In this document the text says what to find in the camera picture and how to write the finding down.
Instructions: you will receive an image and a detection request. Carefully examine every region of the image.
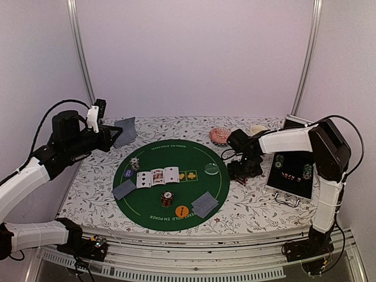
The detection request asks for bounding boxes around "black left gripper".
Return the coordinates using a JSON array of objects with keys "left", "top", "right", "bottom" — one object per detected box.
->
[{"left": 66, "top": 124, "right": 122, "bottom": 159}]

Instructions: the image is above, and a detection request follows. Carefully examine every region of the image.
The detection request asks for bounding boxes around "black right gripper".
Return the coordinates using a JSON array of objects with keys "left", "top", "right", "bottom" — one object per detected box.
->
[{"left": 228, "top": 154, "right": 263, "bottom": 180}]

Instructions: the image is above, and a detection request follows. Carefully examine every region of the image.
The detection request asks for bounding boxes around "white chip stack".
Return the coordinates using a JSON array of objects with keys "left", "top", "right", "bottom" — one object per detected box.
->
[{"left": 129, "top": 157, "right": 140, "bottom": 171}]

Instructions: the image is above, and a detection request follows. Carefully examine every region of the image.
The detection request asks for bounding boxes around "clear green dealer button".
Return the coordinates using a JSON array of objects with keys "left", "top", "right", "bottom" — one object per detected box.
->
[{"left": 204, "top": 163, "right": 219, "bottom": 175}]

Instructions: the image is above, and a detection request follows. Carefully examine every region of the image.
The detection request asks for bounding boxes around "blue round blind button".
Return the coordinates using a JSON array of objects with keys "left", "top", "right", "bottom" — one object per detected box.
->
[{"left": 123, "top": 169, "right": 135, "bottom": 178}]

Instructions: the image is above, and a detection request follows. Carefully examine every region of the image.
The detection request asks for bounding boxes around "blue dealt card player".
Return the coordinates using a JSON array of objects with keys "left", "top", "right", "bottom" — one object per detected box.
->
[{"left": 112, "top": 179, "right": 136, "bottom": 200}]

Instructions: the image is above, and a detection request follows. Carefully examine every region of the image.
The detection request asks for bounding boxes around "king face card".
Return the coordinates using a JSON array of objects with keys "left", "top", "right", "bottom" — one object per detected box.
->
[{"left": 150, "top": 169, "right": 165, "bottom": 186}]

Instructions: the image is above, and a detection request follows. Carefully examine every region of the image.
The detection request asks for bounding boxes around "blue patterned dealt card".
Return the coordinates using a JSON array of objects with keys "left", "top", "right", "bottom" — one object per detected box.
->
[{"left": 193, "top": 200, "right": 218, "bottom": 219}]

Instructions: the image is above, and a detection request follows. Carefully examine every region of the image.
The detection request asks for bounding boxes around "red pip face-up card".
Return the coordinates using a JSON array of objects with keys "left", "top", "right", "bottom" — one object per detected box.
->
[{"left": 164, "top": 166, "right": 180, "bottom": 184}]

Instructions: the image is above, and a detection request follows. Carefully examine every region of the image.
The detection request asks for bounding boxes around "orange round blind button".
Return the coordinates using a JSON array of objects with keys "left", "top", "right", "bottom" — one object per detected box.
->
[{"left": 175, "top": 206, "right": 190, "bottom": 218}]

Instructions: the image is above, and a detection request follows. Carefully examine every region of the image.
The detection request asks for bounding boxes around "red chip stack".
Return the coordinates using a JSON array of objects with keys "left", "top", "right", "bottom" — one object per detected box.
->
[{"left": 161, "top": 191, "right": 174, "bottom": 207}]

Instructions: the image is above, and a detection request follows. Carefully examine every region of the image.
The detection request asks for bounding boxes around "red black triangle token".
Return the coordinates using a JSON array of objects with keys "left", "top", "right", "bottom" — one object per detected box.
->
[{"left": 236, "top": 176, "right": 247, "bottom": 186}]

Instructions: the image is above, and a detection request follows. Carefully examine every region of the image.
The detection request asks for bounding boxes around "three of spades card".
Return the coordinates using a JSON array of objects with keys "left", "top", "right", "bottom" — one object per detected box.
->
[{"left": 136, "top": 172, "right": 152, "bottom": 189}]

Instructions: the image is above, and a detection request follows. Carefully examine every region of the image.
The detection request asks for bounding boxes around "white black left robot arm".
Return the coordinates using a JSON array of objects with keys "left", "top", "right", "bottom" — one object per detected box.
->
[{"left": 1, "top": 99, "right": 122, "bottom": 261}]

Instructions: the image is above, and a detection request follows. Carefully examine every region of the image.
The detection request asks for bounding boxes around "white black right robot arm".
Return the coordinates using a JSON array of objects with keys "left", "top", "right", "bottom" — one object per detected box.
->
[{"left": 227, "top": 115, "right": 353, "bottom": 256}]

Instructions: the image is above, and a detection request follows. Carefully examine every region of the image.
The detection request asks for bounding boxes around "cream ceramic mug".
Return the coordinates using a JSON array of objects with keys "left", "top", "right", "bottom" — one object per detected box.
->
[{"left": 250, "top": 125, "right": 268, "bottom": 136}]

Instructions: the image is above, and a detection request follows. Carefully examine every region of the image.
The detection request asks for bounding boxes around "red patterned small bowl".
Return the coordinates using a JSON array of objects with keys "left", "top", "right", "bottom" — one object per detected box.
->
[{"left": 209, "top": 127, "right": 231, "bottom": 147}]

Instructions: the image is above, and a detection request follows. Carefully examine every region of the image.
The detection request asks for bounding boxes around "aluminium poker chip case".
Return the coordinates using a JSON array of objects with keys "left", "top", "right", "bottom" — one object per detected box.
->
[{"left": 265, "top": 114, "right": 333, "bottom": 208}]

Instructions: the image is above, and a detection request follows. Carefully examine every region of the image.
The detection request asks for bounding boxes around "green chip stack in case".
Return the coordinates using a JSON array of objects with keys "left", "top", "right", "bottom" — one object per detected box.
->
[{"left": 302, "top": 164, "right": 313, "bottom": 180}]

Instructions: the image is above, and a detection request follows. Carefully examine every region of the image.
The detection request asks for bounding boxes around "round green poker mat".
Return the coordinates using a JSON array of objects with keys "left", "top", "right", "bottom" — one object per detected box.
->
[{"left": 113, "top": 139, "right": 230, "bottom": 231}]

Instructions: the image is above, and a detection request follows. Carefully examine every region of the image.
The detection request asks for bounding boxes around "floral white tablecloth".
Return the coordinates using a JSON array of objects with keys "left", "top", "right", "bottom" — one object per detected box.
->
[{"left": 59, "top": 116, "right": 319, "bottom": 236}]

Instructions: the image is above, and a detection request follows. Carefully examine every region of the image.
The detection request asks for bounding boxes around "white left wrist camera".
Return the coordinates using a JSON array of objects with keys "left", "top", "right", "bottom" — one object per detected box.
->
[{"left": 86, "top": 99, "right": 106, "bottom": 133}]

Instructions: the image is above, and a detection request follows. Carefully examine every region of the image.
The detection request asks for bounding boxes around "aluminium front rail frame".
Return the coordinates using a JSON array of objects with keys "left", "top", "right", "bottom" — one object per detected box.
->
[{"left": 28, "top": 226, "right": 367, "bottom": 282}]

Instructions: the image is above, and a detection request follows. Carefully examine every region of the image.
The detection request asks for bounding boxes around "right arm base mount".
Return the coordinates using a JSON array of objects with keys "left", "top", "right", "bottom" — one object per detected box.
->
[{"left": 281, "top": 234, "right": 334, "bottom": 276}]

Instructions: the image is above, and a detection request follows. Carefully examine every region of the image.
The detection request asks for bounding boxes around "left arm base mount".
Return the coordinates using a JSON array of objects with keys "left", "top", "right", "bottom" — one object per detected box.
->
[{"left": 57, "top": 235, "right": 108, "bottom": 262}]

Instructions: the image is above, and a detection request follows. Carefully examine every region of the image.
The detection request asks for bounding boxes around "left aluminium frame post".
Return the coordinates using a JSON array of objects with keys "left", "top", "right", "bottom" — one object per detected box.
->
[{"left": 66, "top": 0, "right": 96, "bottom": 105}]

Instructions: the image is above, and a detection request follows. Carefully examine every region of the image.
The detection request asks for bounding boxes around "aluminium frame post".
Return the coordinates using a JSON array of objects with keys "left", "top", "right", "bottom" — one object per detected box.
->
[
  {"left": 290, "top": 0, "right": 323, "bottom": 116},
  {"left": 66, "top": 0, "right": 96, "bottom": 105}
]

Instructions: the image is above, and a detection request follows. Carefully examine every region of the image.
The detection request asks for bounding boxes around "right aluminium frame post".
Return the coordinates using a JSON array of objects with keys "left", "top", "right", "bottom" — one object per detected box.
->
[{"left": 290, "top": 0, "right": 323, "bottom": 116}]

